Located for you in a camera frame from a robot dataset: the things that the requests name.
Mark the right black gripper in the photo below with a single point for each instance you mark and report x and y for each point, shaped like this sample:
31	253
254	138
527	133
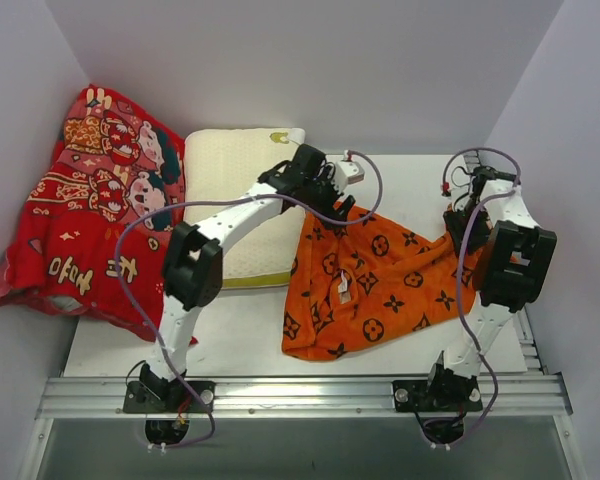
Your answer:
460	228

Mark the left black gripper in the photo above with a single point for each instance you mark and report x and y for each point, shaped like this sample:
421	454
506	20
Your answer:
333	201

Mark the orange black patterned pillowcase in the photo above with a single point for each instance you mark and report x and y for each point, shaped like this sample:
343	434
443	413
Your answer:
369	283

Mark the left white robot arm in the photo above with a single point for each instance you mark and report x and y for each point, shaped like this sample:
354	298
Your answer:
192	271

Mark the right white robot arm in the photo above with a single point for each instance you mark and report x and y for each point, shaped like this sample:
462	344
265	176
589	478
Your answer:
448	369

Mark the red cartoon patterned pillow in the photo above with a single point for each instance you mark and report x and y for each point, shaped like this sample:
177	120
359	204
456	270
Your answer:
93	233

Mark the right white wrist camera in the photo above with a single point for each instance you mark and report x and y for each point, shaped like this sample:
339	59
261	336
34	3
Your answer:
457	191

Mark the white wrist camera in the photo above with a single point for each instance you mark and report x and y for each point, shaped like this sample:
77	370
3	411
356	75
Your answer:
457	191
346	171

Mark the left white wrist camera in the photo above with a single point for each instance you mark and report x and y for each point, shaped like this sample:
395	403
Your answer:
346	171

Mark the aluminium side rail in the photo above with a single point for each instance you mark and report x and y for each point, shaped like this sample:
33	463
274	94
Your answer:
530	345

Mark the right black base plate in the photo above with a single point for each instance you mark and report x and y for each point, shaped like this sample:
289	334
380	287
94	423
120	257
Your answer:
419	396

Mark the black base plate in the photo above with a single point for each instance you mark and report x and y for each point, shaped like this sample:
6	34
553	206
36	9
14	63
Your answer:
140	400
419	396

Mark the aluminium front rail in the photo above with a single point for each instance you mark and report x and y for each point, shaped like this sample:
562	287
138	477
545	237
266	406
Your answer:
297	397

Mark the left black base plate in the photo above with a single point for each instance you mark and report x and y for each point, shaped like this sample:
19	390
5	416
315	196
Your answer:
140	400

